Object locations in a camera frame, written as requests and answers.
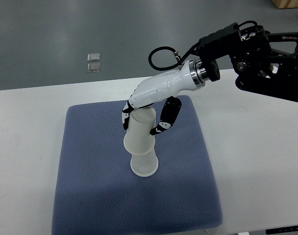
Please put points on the wooden furniture corner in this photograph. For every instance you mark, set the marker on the wooden furniture corner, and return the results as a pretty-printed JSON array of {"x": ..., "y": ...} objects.
[{"x": 285, "y": 4}]

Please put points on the white paper cup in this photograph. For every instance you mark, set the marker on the white paper cup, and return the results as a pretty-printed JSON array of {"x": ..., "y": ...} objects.
[
  {"x": 144, "y": 165},
  {"x": 138, "y": 140}
]

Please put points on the black strip at table edge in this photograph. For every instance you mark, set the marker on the black strip at table edge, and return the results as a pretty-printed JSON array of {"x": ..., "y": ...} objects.
[{"x": 282, "y": 230}]

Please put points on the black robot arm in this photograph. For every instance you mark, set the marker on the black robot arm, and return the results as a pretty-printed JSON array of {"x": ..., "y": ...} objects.
[{"x": 266, "y": 63}]

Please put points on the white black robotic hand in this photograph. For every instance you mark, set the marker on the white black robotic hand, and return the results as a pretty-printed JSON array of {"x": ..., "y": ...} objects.
[{"x": 165, "y": 86}]

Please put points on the upper metal floor plate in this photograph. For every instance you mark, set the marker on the upper metal floor plate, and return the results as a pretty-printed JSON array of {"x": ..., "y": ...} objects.
[{"x": 93, "y": 57}]

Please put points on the blue-grey fabric cushion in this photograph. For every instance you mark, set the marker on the blue-grey fabric cushion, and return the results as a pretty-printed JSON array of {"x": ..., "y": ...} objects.
[{"x": 102, "y": 189}]

